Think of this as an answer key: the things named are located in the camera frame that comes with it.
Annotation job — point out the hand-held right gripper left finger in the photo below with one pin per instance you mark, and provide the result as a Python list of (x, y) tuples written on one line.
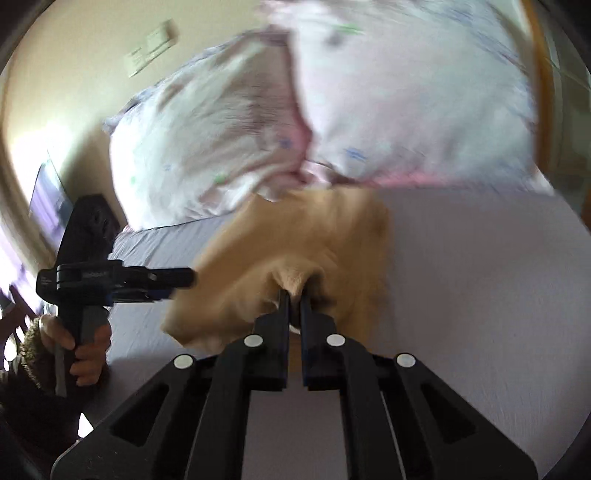
[(283, 308)]

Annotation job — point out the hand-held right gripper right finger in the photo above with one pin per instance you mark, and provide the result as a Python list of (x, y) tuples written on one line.
[(305, 310)]

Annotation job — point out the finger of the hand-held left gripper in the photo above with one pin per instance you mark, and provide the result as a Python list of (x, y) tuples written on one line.
[(166, 278), (152, 294)]

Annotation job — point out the beige small garment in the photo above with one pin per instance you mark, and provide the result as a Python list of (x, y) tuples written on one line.
[(295, 240)]

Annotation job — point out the person's left forearm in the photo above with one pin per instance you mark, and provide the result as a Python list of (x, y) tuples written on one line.
[(27, 397)]

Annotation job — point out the person's left hand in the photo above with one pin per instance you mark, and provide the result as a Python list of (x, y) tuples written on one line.
[(90, 357)]

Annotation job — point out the dark flat screen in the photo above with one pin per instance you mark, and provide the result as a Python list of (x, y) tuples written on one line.
[(48, 203)]

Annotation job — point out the dark wooden chair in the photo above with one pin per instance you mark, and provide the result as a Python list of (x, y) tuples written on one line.
[(14, 323)]

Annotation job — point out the white floral pillow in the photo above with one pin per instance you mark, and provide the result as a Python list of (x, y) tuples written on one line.
[(194, 138), (406, 92)]

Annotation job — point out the lavender bed sheet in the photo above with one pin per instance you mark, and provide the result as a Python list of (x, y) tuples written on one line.
[(461, 286)]

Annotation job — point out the wooden bed headboard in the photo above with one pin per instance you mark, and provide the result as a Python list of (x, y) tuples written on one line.
[(544, 92)]

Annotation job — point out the white wall switch plate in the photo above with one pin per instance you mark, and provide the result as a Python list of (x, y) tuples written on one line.
[(150, 48)]

